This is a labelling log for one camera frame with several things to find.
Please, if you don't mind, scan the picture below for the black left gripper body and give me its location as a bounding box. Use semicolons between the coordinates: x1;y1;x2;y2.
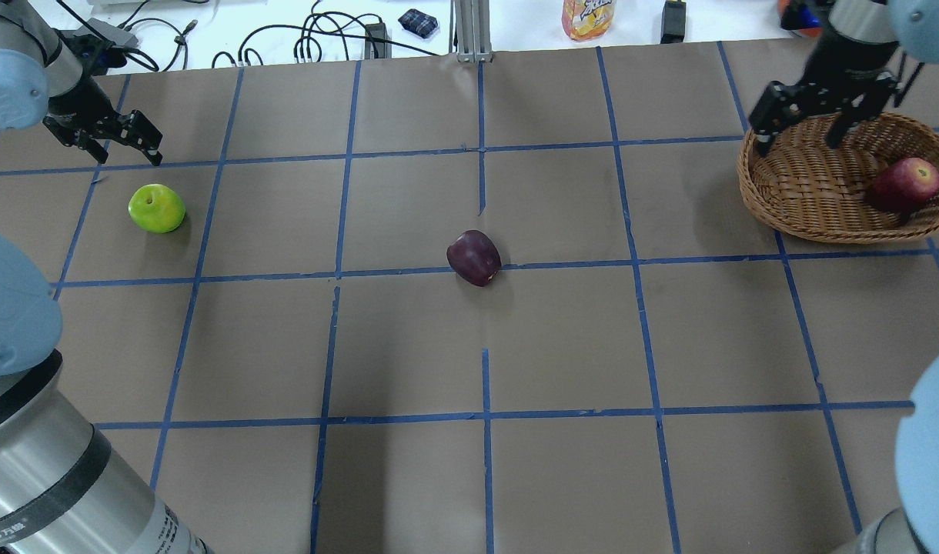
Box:
45;77;122;147

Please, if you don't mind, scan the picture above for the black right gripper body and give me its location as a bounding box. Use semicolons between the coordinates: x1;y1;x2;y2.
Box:
800;31;898;116

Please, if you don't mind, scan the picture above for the green apple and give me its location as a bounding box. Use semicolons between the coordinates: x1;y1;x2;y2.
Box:
127;183;187;234

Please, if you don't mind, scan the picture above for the red yellow apple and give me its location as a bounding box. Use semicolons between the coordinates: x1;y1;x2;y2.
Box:
864;157;939;213

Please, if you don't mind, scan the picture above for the dark red apple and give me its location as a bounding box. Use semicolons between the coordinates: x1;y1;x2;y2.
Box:
446;230;503;288

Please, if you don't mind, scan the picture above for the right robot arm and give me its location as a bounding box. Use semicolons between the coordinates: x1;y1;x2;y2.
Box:
737;1;939;553

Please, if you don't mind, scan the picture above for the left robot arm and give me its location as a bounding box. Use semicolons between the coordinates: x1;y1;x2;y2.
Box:
0;1;210;553

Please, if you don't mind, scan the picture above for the wicker basket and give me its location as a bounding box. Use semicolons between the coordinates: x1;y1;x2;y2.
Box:
737;113;939;245

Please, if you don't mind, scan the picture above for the orange bucket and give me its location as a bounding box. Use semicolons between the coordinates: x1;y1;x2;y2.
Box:
777;0;822;38

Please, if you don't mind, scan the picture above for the black power adapter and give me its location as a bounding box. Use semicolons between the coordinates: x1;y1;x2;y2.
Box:
660;0;687;45

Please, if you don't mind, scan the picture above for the yellow drink bottle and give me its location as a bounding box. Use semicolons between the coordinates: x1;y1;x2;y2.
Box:
561;0;615;42

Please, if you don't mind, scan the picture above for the black computer mouse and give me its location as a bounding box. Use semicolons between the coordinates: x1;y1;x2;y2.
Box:
398;9;440;39

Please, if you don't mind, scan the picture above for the aluminium frame post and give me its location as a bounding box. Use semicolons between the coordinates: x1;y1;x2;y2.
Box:
449;0;493;63

